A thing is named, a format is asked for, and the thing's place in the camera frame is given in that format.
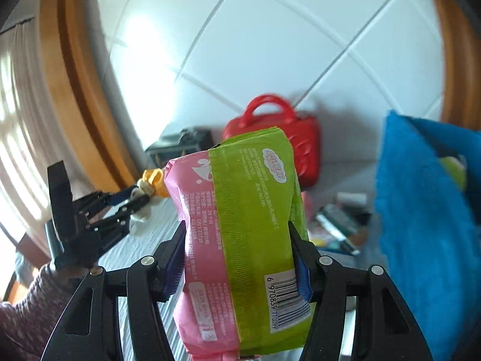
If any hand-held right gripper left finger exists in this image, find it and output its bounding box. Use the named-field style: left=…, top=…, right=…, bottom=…
left=47, top=220, right=187, bottom=361

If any wooden door frame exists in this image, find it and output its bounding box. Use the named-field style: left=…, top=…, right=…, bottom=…
left=420, top=0, right=481, bottom=133
left=37, top=0, right=140, bottom=193

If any striped cloth-covered desktop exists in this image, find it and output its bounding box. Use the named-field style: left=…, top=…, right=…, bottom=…
left=96, top=128, right=388, bottom=361

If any person's left forearm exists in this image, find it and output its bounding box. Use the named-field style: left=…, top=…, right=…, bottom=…
left=0, top=261, right=93, bottom=361

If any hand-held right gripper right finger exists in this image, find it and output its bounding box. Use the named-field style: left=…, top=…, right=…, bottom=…
left=287, top=221, right=434, bottom=361

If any dark framed box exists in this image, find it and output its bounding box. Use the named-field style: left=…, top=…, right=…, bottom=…
left=145, top=128, right=212, bottom=167

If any yellow plastic toy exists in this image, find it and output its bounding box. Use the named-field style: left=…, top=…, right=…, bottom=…
left=142, top=168, right=170, bottom=199

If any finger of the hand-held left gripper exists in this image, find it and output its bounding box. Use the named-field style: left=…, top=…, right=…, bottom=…
left=89, top=195, right=152, bottom=259
left=75, top=186, right=138, bottom=217

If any black white barcode carton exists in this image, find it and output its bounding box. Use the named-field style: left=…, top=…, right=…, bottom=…
left=315, top=204, right=364, bottom=255

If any red plastic carry case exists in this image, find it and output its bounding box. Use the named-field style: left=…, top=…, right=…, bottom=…
left=222, top=95, right=322, bottom=189

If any blue plastic basket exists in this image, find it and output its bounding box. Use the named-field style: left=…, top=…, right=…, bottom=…
left=374, top=110, right=481, bottom=361

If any yellow green object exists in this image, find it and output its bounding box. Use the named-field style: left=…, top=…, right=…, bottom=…
left=440, top=155, right=469, bottom=192

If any beige curtain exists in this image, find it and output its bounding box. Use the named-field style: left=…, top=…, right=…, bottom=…
left=0, top=20, right=78, bottom=243

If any white plush rabbit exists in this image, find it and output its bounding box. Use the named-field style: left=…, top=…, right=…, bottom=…
left=132, top=180, right=152, bottom=223

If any pink green sanitary pad packet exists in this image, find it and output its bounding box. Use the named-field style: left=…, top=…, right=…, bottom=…
left=164, top=127, right=315, bottom=360

